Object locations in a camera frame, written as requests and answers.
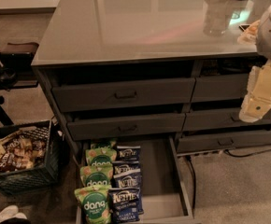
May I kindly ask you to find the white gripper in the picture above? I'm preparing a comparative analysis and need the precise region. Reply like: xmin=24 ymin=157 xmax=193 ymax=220
xmin=239 ymin=60 xmax=271 ymax=123

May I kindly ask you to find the blue kettle chip bag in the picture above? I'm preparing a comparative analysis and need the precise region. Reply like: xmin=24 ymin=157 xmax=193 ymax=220
xmin=108 ymin=188 xmax=141 ymax=224
xmin=117 ymin=146 xmax=141 ymax=161
xmin=113 ymin=161 xmax=140 ymax=175
xmin=114 ymin=169 xmax=142 ymax=188

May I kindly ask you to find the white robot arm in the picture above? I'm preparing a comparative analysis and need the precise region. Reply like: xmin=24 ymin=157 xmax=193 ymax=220
xmin=237 ymin=5 xmax=271 ymax=123

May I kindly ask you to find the top right grey drawer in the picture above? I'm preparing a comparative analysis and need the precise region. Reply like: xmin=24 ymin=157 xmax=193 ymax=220
xmin=192 ymin=74 xmax=249 ymax=103

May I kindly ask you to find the grey drawer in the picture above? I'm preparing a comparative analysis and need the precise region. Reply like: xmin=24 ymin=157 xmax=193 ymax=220
xmin=67 ymin=113 xmax=185 ymax=141
xmin=177 ymin=130 xmax=271 ymax=153
xmin=192 ymin=74 xmax=249 ymax=103
xmin=52 ymin=78 xmax=195 ymax=112
xmin=183 ymin=108 xmax=271 ymax=131

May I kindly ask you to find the middle right grey drawer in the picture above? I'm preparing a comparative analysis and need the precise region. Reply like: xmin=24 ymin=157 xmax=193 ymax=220
xmin=183 ymin=108 xmax=271 ymax=131

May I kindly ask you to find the top left grey drawer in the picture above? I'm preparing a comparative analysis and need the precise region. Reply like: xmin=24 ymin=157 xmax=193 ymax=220
xmin=52 ymin=78 xmax=195 ymax=112

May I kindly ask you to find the bottom right grey drawer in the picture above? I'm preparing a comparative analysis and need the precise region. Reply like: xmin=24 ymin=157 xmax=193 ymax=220
xmin=177 ymin=130 xmax=271 ymax=153

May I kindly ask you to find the middle left grey drawer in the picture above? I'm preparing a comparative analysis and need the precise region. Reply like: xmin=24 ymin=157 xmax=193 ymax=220
xmin=67 ymin=113 xmax=185 ymax=141

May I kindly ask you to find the grey counter cabinet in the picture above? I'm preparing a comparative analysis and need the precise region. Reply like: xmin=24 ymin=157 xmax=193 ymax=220
xmin=32 ymin=0 xmax=271 ymax=155

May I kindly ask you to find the back green Dang bag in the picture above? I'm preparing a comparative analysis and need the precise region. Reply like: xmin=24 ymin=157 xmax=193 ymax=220
xmin=90 ymin=139 xmax=117 ymax=149

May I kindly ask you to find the green dang bag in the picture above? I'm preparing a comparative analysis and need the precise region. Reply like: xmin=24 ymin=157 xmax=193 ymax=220
xmin=90 ymin=139 xmax=117 ymax=149
xmin=85 ymin=147 xmax=117 ymax=166
xmin=74 ymin=185 xmax=111 ymax=224
xmin=80 ymin=164 xmax=113 ymax=187

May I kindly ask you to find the front green Dang bag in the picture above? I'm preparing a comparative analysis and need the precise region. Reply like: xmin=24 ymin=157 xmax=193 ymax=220
xmin=74 ymin=185 xmax=111 ymax=224

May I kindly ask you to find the black white marker board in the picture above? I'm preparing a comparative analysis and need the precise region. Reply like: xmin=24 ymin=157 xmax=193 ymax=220
xmin=237 ymin=21 xmax=260 ymax=45

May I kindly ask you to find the black chair with armrest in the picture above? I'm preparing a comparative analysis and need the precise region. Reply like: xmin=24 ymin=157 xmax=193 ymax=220
xmin=0 ymin=42 xmax=39 ymax=125

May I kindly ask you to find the dark green plastic crate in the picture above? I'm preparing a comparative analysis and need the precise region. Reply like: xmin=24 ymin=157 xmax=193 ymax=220
xmin=0 ymin=120 xmax=59 ymax=196

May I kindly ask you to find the brown snack bags pile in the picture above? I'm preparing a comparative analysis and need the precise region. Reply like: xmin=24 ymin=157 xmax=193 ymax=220
xmin=0 ymin=127 xmax=49 ymax=173

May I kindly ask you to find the white shoe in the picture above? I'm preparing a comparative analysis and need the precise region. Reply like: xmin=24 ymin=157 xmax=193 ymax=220
xmin=0 ymin=205 xmax=31 ymax=224

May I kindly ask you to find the black floor cable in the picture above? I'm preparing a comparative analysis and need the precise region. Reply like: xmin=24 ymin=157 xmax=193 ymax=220
xmin=224 ymin=142 xmax=271 ymax=159

